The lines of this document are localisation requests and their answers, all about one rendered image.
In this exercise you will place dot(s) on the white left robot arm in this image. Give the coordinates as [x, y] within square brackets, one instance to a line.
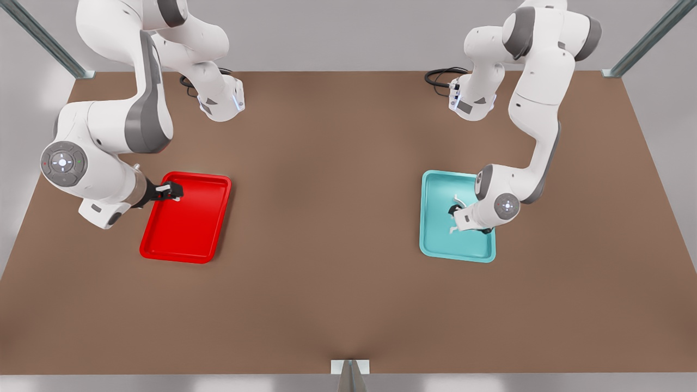
[536, 103]

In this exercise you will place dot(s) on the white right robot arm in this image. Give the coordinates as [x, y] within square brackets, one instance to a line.
[103, 130]

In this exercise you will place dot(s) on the teal rectangular tray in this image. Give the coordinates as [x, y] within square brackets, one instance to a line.
[444, 239]

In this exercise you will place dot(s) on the red rectangular tray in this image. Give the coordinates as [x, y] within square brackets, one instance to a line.
[188, 228]

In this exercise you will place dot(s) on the silver frame post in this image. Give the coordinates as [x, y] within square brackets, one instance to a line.
[350, 375]
[46, 41]
[648, 41]

